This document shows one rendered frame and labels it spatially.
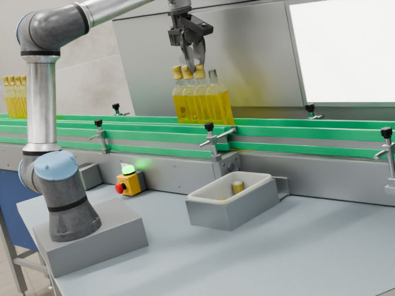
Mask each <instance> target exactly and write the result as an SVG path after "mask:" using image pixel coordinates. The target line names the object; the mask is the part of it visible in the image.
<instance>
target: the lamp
mask: <svg viewBox="0 0 395 296"><path fill-rule="evenodd" d="M122 172H123V175H124V176H129V175H131V174H134V173H135V169H134V167H133V166H132V165H127V166H125V167H123V168H122Z"/></svg>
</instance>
